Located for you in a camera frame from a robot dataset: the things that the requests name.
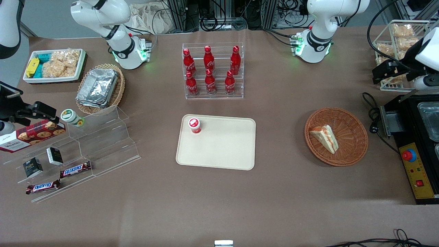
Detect aluminium foil container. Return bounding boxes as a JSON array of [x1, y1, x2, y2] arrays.
[[76, 68, 119, 109]]

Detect black and red floor cables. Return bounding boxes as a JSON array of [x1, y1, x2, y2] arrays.
[[324, 229, 439, 247]]

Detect yellow snack packet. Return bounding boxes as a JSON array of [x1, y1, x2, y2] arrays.
[[26, 58, 40, 78]]

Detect round brown wicker basket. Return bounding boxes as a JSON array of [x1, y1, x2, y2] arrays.
[[304, 108, 369, 167]]

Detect clear acrylic stepped stand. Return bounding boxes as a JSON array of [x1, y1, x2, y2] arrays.
[[3, 105, 141, 203]]

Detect wrapped triangular sandwich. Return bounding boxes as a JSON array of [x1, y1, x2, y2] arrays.
[[309, 125, 339, 154]]

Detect black appliance with yellow panel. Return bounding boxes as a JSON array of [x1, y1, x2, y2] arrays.
[[380, 93, 439, 205]]

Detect black power cable with plug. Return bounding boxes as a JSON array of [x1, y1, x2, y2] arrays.
[[362, 92, 400, 154]]

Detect oval wicker basket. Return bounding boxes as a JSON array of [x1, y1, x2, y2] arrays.
[[75, 63, 126, 115]]

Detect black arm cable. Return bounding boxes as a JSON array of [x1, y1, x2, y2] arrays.
[[367, 0, 412, 71]]

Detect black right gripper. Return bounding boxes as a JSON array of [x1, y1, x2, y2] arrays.
[[0, 82, 57, 126]]

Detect green-lidded white cup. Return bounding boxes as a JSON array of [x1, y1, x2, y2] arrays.
[[60, 109, 85, 127]]

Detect beige plastic tray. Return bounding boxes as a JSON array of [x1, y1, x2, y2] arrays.
[[176, 114, 257, 171]]

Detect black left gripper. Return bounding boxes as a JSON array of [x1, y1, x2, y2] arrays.
[[372, 43, 429, 84]]

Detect Snickers chocolate bar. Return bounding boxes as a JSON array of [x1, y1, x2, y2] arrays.
[[26, 179, 61, 195], [60, 161, 92, 179]]

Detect clear bag of rice crackers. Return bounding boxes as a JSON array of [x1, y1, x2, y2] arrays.
[[42, 49, 82, 78]]

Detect red-lidded small cup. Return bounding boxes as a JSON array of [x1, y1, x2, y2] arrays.
[[188, 117, 202, 134]]

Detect white rectangular snack tray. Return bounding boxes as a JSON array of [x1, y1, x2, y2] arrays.
[[23, 49, 87, 85]]

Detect red cola bottle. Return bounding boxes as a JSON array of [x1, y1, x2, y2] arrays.
[[225, 70, 236, 95], [183, 48, 197, 75], [205, 69, 217, 95], [230, 45, 241, 75], [186, 71, 199, 96], [204, 45, 215, 72]]

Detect red tartan cookie box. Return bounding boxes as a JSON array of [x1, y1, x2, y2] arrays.
[[0, 119, 66, 153]]

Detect aluminium frame post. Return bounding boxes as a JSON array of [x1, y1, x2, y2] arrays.
[[167, 0, 188, 34], [260, 0, 277, 30]]

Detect white wire basket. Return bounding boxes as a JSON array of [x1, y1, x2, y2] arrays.
[[372, 20, 431, 93]]

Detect clear acrylic bottle rack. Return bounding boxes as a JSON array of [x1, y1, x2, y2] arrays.
[[182, 43, 244, 100]]

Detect small black carton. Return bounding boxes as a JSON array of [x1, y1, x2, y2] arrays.
[[46, 147, 64, 166], [23, 157, 44, 178]]

